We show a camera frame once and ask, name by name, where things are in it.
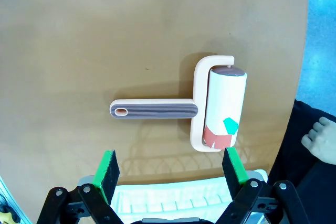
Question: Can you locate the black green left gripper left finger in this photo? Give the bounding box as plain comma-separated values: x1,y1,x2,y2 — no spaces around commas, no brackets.
36,150,124,224

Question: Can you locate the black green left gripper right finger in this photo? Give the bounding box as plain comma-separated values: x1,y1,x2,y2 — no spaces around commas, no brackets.
215,147,311,224

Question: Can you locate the peach lint roller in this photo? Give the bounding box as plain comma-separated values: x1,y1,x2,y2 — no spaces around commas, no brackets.
109,55,248,153

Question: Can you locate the person's bare hand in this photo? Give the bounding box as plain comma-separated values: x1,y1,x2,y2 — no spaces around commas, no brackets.
301,116,336,167

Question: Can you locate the red-brown paper scrap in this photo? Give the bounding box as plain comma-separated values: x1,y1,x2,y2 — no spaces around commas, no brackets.
202,124,233,150

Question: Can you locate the white plastic slotted basket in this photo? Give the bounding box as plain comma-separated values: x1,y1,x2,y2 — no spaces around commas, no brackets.
77,168,268,224

